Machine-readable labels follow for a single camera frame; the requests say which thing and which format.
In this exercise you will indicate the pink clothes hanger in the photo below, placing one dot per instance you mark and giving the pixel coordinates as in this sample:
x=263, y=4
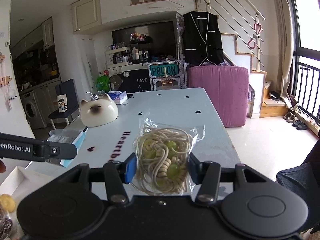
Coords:
x=165, y=4

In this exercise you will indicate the white shallow tray box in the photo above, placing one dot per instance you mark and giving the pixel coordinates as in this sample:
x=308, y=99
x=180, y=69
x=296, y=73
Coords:
x=23, y=181

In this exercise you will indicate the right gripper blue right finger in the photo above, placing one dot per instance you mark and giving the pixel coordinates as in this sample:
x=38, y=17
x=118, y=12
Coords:
x=206, y=174

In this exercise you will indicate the small white blue packet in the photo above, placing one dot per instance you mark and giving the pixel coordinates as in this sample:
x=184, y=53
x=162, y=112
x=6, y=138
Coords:
x=75, y=137

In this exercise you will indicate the white ceramic cat figure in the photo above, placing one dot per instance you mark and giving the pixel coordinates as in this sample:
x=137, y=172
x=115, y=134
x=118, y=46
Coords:
x=98, y=112

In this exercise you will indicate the beige window curtain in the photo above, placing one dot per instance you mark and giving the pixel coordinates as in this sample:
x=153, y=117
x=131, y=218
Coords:
x=286, y=47

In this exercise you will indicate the green shopping bag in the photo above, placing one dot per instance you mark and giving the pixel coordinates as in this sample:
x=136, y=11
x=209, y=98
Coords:
x=103, y=83

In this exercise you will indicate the dark folding chair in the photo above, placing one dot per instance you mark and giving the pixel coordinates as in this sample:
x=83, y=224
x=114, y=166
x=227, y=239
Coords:
x=303, y=180

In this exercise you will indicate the blue tissue pack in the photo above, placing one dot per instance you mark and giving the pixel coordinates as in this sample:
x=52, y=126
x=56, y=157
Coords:
x=118, y=97

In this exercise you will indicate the teal POIZON sign box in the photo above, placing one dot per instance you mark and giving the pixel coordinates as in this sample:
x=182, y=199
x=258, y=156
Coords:
x=166, y=75

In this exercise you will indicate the black vest with white trim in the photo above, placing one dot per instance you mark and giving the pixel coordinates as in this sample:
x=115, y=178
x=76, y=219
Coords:
x=202, y=40

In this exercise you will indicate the yellow round sponge ball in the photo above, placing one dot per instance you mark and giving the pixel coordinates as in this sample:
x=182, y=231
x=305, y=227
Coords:
x=7, y=203

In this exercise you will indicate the person's left hand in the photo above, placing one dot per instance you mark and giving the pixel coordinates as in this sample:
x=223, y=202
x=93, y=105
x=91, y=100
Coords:
x=2, y=167

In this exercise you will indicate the dark blue chair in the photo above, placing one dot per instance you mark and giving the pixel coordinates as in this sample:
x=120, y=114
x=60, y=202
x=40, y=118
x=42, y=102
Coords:
x=67, y=102

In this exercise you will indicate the cream upper wall cabinet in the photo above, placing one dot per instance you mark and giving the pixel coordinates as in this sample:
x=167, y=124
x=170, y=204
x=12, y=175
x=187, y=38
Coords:
x=86, y=14

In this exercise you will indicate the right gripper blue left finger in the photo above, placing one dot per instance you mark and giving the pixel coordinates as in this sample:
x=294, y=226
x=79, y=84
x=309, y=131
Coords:
x=116, y=174

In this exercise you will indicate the white cosmetics shelf rack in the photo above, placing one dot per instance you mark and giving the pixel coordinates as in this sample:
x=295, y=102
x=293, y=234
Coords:
x=117, y=57

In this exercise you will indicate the white washing machine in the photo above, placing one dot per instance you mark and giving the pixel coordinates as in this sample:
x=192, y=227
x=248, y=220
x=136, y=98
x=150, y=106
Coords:
x=32, y=111

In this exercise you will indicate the white cartoon tote bag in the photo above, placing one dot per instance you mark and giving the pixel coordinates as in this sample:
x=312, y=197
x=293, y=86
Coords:
x=62, y=103

